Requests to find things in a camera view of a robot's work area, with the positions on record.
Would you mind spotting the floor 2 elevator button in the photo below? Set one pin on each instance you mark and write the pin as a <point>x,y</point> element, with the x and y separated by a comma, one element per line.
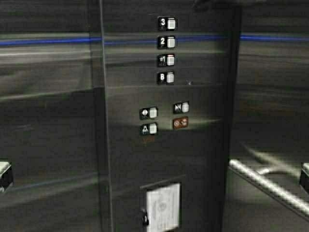
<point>166,42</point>

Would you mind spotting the basement B elevator button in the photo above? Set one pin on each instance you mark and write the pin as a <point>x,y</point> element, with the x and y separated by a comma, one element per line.
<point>165,78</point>

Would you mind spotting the door open elevator button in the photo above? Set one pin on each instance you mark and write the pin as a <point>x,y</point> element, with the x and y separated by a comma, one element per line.
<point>148,113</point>

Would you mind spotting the floor 3 elevator button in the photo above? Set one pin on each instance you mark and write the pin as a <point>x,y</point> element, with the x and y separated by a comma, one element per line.
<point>167,23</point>

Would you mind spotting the door close elevator button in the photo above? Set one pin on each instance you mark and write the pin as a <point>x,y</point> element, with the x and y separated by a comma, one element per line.
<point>181,107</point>

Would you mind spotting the floor 1 elevator button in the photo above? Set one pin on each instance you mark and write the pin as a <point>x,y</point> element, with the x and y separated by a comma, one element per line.
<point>166,60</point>

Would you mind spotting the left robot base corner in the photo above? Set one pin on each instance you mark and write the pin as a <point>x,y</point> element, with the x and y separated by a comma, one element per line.
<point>6,175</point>

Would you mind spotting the orange no smoking sign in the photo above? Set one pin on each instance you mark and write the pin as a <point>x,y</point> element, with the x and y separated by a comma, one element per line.
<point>181,122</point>

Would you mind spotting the framed white certificate window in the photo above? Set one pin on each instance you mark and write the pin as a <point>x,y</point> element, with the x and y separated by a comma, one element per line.
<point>161,206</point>

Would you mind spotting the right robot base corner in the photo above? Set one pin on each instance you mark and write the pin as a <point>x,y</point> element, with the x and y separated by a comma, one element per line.
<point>304,177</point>

